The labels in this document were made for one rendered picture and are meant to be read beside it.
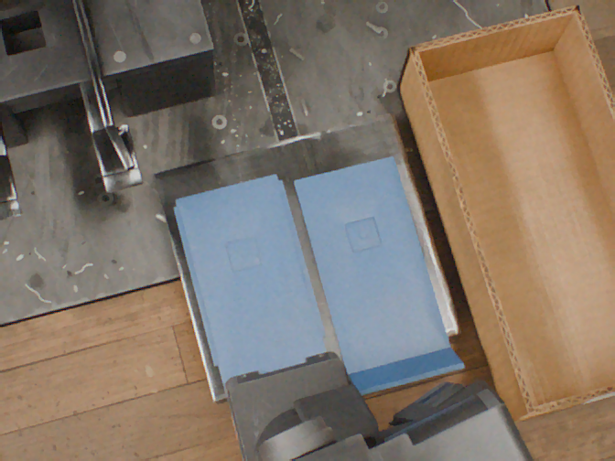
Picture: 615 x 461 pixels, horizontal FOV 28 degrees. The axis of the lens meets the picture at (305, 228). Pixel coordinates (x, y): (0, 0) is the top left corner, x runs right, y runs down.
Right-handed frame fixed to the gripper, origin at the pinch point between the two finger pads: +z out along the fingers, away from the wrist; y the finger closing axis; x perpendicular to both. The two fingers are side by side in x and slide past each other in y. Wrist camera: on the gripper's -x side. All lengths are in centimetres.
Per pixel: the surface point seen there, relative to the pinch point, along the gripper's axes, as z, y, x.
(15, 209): 3.6, 14.9, 13.0
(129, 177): 3.5, 15.2, 5.7
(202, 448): 2.5, -3.4, 5.5
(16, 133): 12.1, 18.2, 12.3
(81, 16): 8.5, 25.1, 6.1
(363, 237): 5.4, 7.0, -8.3
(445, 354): 0.2, -0.5, -11.1
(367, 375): 0.2, -0.4, -5.8
